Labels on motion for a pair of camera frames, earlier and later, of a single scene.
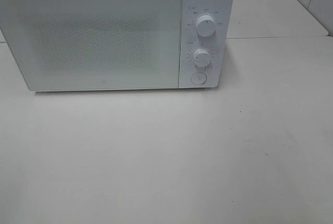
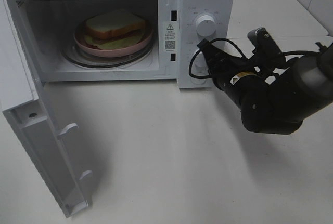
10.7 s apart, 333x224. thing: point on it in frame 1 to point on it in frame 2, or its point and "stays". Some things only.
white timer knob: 201,57 stays
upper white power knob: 206,25 stays
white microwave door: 95,38 to 28,115
